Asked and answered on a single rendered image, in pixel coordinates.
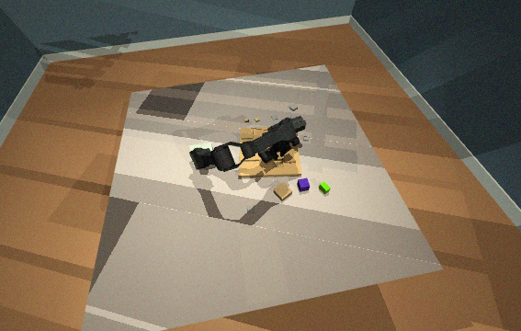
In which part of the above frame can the green block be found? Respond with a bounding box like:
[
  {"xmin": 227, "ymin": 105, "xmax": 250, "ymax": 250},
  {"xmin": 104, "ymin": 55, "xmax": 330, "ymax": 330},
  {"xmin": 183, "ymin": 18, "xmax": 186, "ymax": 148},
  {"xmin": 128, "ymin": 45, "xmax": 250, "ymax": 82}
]
[{"xmin": 319, "ymin": 182, "xmax": 330, "ymax": 195}]

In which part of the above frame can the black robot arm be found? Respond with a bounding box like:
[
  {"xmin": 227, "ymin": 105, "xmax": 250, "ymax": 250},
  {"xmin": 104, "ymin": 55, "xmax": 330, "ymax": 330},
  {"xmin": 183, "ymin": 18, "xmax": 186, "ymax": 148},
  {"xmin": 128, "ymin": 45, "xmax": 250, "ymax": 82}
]
[{"xmin": 189, "ymin": 116, "xmax": 307, "ymax": 172}]

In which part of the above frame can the purple cube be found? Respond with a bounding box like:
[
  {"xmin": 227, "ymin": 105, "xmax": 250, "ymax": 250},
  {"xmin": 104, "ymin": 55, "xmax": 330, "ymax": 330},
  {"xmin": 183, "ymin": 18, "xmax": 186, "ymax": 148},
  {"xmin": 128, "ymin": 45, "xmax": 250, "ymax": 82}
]
[{"xmin": 297, "ymin": 178, "xmax": 310, "ymax": 192}]

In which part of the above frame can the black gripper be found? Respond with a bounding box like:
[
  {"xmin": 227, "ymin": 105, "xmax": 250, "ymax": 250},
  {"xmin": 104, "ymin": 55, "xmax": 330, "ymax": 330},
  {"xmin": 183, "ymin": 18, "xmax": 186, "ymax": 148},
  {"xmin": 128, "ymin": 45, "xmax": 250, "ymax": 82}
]
[{"xmin": 258, "ymin": 137, "xmax": 300, "ymax": 163}]

